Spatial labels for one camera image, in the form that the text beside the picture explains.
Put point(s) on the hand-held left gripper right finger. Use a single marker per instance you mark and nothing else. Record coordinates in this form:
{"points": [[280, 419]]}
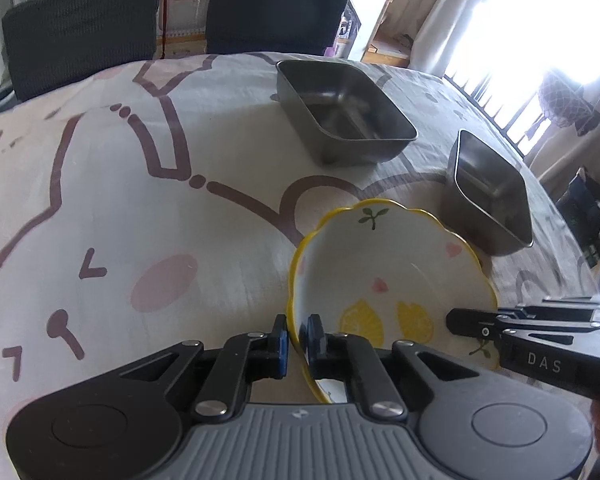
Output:
{"points": [[314, 342]]}

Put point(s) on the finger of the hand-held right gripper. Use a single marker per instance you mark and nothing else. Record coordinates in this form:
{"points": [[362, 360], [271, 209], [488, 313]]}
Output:
{"points": [[472, 322]]}

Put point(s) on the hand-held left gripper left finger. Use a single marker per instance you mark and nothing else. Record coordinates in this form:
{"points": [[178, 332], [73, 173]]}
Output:
{"points": [[280, 345]]}

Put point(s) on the yellow-rimmed lemon print bowl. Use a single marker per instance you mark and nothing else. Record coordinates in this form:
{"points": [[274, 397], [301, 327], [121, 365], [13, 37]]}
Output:
{"points": [[390, 265]]}

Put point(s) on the square steel container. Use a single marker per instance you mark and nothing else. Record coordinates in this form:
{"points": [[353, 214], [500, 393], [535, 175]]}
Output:
{"points": [[490, 195], [340, 110]]}

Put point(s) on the dark bag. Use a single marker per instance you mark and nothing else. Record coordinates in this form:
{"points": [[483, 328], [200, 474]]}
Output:
{"points": [[590, 220]]}

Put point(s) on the cartoon printed tablecloth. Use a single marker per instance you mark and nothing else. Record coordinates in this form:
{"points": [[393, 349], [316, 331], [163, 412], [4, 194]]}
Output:
{"points": [[130, 210]]}

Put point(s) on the balcony railing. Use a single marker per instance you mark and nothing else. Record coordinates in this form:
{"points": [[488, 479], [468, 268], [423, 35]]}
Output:
{"points": [[495, 110]]}

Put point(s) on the dark netted hanging garment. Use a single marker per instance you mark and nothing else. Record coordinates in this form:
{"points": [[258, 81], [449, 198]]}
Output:
{"points": [[570, 105]]}

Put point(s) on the beige curtain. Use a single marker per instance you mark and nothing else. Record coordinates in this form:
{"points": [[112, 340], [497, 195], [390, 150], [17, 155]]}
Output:
{"points": [[445, 20]]}

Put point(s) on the dark grey chair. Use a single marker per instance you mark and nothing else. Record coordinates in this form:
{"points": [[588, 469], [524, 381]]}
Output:
{"points": [[275, 5], [80, 30]]}

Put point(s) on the grey trash bin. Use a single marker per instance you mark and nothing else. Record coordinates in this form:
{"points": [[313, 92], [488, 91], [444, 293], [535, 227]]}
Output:
{"points": [[0, 102]]}

